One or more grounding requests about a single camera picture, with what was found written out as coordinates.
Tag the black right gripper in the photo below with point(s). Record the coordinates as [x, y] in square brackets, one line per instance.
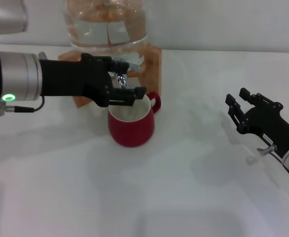
[270, 126]

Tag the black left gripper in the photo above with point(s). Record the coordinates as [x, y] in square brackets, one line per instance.
[70, 79]

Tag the chrome faucet with lever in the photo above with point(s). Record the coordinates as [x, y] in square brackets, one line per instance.
[121, 79]

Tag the red ceramic cup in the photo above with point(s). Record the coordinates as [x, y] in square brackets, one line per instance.
[132, 130]

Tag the metal pin on right gripper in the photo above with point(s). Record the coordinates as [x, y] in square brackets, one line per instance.
[267, 150]

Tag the wooden dispenser stand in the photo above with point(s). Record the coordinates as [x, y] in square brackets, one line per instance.
[151, 74]

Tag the glass water dispenser jar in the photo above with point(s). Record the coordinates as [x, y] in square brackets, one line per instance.
[104, 27]

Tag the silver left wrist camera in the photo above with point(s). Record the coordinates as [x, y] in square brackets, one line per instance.
[3, 14]

